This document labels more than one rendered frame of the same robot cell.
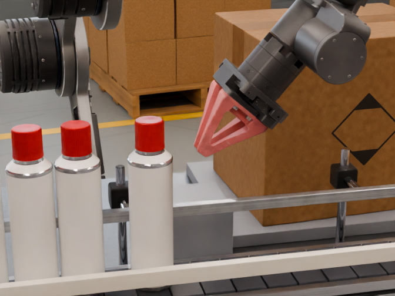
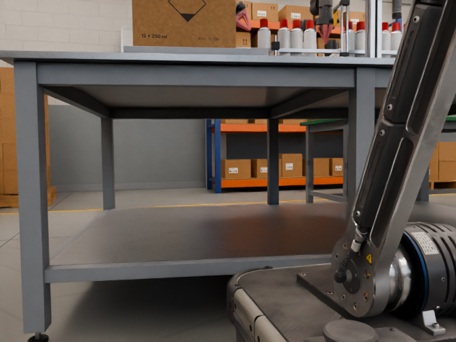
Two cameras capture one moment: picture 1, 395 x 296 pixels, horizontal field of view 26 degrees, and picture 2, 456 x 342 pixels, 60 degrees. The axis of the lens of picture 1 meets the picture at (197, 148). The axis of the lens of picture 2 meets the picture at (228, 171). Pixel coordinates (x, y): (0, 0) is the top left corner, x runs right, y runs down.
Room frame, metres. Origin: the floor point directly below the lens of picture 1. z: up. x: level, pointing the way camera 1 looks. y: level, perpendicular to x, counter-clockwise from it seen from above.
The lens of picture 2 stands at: (2.54, 0.06, 0.56)
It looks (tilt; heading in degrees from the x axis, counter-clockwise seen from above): 3 degrees down; 186
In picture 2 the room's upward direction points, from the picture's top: 1 degrees counter-clockwise
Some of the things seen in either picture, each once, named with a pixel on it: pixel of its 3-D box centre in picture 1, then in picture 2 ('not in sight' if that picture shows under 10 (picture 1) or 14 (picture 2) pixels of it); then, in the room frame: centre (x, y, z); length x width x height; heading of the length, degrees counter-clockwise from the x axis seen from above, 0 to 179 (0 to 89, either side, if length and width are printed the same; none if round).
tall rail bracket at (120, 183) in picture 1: (125, 232); (273, 58); (0.98, 0.09, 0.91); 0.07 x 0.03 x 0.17; 12
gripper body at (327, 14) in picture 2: not in sight; (325, 16); (0.79, 0.32, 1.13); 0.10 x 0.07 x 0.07; 103
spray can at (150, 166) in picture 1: (150, 203); (264, 45); (0.91, 0.05, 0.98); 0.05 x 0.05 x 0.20
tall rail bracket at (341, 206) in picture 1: (348, 211); not in sight; (1.04, -0.20, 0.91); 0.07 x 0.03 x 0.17; 12
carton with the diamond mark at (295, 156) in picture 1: (327, 106); (182, 16); (1.28, -0.20, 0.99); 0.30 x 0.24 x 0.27; 107
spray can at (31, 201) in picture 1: (32, 214); (296, 45); (0.88, 0.19, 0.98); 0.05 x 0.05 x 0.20
